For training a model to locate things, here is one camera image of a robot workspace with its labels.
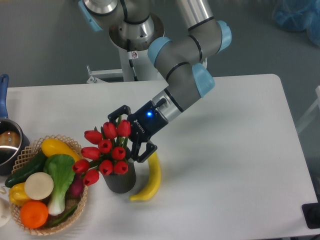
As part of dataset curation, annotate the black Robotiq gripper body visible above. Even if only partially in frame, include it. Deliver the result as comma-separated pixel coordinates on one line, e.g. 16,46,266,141
127,100,169,144

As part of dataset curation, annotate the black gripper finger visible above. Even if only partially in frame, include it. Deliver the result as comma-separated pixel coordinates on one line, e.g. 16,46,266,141
128,141,158,163
107,105,131,125

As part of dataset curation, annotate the red tulip bouquet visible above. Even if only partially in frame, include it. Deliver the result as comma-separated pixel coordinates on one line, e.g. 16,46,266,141
72,117,132,186

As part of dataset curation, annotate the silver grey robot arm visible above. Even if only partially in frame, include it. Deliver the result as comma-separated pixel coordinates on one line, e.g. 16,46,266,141
78,0,232,163

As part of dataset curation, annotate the dark grey ribbed vase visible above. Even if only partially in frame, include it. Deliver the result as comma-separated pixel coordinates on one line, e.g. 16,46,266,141
98,148,136,194

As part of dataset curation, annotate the yellow banana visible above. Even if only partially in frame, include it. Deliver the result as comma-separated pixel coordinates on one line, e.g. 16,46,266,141
128,152,162,201

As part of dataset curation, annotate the yellow squash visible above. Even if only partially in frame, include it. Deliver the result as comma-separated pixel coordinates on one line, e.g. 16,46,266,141
41,138,81,162

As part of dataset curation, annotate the purple red onion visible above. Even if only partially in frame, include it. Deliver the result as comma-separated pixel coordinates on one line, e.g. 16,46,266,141
69,173,84,197

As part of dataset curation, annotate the green bok choy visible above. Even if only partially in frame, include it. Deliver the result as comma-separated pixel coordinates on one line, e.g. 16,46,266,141
43,154,75,216

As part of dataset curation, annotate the green chili pepper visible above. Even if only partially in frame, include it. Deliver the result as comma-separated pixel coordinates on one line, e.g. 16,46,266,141
46,204,78,228

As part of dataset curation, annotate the dark green cucumber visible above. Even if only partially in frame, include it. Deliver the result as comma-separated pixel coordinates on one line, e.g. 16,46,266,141
4,150,48,188

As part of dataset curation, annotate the woven wicker basket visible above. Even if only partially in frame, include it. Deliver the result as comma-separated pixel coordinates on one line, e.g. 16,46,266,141
9,134,88,236

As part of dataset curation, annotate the white round radish slice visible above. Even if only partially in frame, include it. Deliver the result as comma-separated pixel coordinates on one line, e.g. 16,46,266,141
24,172,54,200

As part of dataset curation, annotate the orange fruit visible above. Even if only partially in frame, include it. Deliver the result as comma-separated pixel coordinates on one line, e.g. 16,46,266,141
19,200,49,229

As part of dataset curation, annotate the yellow bell pepper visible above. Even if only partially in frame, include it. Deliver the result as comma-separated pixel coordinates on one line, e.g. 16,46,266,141
8,182,32,207

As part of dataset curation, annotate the black device at edge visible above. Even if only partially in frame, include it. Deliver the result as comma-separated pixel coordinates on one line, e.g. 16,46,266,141
301,202,320,229

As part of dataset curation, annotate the blue plastic bag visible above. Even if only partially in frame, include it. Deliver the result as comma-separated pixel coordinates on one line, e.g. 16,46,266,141
272,0,320,46

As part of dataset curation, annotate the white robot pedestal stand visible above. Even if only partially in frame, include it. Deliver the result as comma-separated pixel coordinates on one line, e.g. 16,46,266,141
86,47,164,84

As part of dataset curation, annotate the blue handled saucepan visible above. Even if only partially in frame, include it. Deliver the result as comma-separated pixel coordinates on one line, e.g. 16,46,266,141
0,74,30,176

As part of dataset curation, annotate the white frame at right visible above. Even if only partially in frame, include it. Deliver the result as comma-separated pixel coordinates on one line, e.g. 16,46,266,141
296,85,320,135

